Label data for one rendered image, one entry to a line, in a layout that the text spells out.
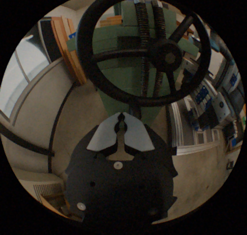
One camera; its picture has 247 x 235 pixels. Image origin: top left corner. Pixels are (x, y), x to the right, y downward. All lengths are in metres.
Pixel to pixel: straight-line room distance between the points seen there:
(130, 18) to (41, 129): 1.40
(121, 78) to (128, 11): 0.28
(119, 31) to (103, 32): 0.11
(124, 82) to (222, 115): 0.56
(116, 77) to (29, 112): 1.21
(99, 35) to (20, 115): 1.19
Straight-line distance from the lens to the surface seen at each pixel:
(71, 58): 1.73
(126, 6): 0.23
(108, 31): 0.31
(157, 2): 0.25
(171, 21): 0.26
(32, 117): 1.28
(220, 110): 0.50
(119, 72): 0.33
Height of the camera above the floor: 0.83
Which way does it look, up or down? 57 degrees down
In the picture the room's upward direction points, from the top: 7 degrees counter-clockwise
